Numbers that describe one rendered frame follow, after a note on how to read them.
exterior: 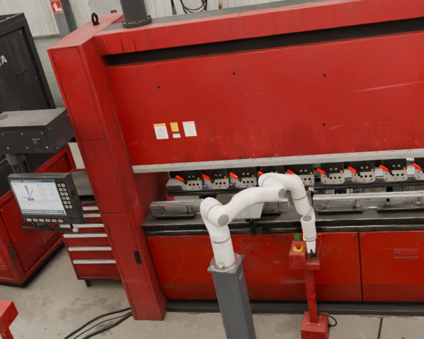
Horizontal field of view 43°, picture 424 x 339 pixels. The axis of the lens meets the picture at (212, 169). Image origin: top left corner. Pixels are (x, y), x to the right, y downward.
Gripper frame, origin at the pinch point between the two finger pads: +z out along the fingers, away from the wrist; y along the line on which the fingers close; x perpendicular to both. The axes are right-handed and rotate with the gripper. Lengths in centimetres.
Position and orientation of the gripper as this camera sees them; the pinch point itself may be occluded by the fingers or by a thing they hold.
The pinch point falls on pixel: (313, 254)
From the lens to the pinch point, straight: 373.8
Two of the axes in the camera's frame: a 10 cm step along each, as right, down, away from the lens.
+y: -2.1, 5.8, -7.9
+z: 2.3, 8.1, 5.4
